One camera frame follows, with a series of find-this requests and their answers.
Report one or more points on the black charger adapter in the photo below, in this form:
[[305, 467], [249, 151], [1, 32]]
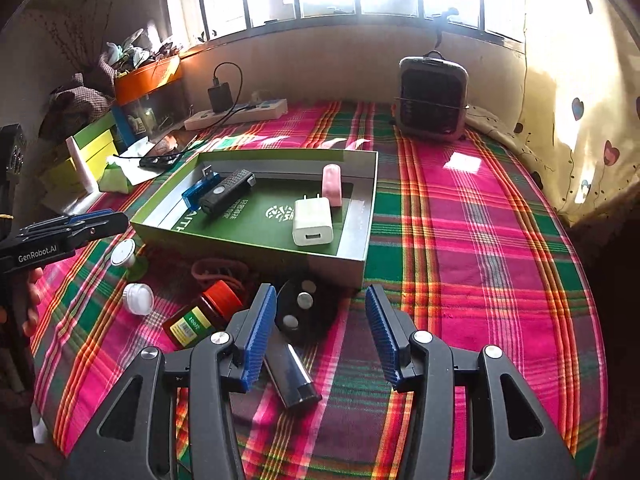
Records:
[[220, 98]]

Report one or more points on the green jar white lid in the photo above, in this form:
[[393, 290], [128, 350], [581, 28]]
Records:
[[125, 256]]

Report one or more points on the small white round jar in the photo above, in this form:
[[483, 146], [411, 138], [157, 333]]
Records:
[[138, 299]]

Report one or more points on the brown checkered cloth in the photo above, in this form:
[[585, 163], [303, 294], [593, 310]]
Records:
[[72, 107]]

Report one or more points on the white power strip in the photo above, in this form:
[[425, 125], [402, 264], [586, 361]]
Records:
[[255, 112]]

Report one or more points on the black cylinder flashlight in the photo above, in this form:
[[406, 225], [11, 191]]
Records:
[[293, 384]]

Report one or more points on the green tissue pack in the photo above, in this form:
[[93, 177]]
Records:
[[113, 180]]

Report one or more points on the left hand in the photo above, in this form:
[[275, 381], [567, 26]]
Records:
[[30, 325]]

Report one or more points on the black remote with buttons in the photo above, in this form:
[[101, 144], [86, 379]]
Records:
[[306, 309]]

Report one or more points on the yellow green box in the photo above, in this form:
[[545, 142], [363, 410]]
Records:
[[95, 144]]

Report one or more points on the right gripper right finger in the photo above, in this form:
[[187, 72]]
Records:
[[509, 434]]

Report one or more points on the black rectangular device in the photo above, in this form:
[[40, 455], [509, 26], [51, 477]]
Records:
[[217, 201]]

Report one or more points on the heart pattern curtain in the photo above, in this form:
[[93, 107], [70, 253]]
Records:
[[577, 130]]

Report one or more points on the black smartphone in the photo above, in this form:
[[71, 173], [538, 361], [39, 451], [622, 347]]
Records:
[[166, 153]]

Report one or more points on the white tube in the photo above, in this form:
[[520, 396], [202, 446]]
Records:
[[83, 171]]

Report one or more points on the pink small device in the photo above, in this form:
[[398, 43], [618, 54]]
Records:
[[332, 184]]

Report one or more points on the red cap brown bottle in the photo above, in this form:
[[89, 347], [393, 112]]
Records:
[[209, 313]]

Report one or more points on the blue USB card reader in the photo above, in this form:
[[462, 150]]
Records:
[[209, 180]]

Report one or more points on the orange storage box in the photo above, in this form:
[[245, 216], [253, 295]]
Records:
[[147, 79]]

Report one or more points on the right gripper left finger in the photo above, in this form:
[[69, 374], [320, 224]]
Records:
[[132, 435]]

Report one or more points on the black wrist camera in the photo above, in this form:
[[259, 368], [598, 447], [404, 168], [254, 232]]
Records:
[[12, 147]]

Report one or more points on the white paper sheet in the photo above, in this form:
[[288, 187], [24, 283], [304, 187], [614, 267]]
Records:
[[130, 162]]

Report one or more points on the white USB charger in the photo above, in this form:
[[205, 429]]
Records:
[[312, 222]]

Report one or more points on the green shallow box tray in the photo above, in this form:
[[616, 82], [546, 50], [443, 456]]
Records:
[[258, 227]]

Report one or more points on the plaid pink green tablecloth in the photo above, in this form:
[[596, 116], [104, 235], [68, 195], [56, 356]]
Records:
[[461, 239]]

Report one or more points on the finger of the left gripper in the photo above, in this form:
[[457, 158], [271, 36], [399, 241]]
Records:
[[82, 232], [64, 220]]

